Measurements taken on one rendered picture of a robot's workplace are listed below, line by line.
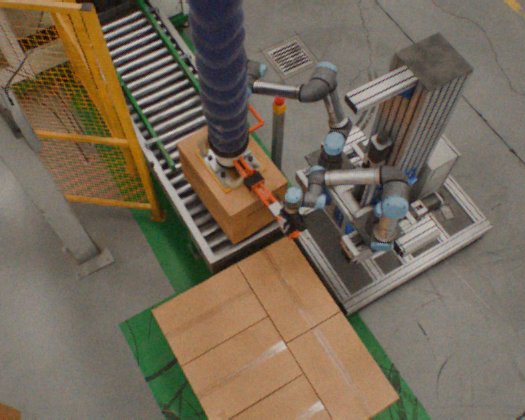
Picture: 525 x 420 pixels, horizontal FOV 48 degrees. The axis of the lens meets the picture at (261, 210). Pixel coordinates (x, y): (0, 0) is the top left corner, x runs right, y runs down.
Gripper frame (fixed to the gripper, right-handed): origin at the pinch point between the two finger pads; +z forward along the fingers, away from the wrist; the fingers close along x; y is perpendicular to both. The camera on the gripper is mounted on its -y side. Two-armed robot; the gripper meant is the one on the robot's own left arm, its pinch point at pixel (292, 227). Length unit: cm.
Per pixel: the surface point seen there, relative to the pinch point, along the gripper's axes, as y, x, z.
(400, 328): -63, -56, 120
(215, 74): 52, 9, -78
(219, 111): 52, 9, -51
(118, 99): 106, 40, -26
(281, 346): -36, 29, 67
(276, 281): -1, 8, 66
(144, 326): 40, 90, 121
